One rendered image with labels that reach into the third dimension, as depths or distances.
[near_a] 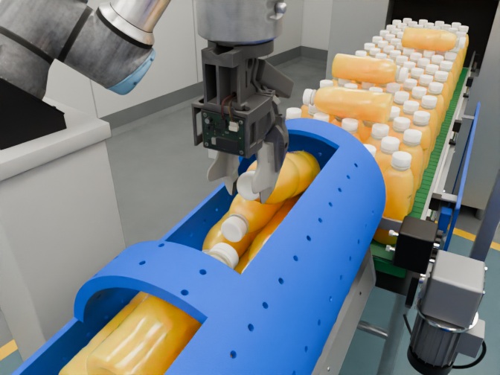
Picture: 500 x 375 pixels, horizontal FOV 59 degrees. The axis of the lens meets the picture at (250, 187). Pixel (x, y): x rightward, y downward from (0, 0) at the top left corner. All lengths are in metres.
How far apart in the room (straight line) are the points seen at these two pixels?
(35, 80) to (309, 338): 0.85
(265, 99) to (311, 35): 5.26
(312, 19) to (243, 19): 5.28
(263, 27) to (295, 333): 0.32
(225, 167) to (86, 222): 0.72
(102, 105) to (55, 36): 2.67
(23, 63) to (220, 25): 0.73
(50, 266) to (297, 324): 0.86
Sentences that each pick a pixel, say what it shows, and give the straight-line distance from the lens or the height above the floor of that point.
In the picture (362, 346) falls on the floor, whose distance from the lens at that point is 2.02.
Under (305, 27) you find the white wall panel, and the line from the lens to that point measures 5.78.
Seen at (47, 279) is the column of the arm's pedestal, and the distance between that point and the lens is 1.26.
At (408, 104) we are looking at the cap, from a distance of 1.26.
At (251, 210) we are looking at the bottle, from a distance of 0.71.
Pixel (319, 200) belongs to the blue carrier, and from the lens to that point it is 0.61.
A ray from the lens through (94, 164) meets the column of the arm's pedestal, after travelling 1.19.
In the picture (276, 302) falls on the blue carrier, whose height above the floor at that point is 1.19.
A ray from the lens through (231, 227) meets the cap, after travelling 0.69.
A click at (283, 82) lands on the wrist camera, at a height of 1.36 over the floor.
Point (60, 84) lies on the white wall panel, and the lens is 3.57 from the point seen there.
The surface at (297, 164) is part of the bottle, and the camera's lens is 0.67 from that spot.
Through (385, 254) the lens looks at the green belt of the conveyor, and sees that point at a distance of 1.04.
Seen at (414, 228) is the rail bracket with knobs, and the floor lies 1.00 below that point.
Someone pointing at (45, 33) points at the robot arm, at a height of 1.32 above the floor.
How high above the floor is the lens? 1.54
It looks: 32 degrees down
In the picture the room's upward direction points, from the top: straight up
